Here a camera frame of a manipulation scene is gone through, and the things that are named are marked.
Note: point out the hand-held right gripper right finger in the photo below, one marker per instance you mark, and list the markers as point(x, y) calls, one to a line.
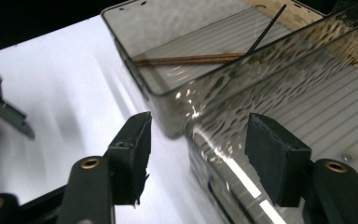
point(276, 158)

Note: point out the black chopstick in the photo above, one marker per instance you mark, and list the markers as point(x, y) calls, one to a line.
point(267, 29)

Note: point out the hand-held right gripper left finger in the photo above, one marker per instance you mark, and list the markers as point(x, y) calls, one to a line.
point(130, 161)

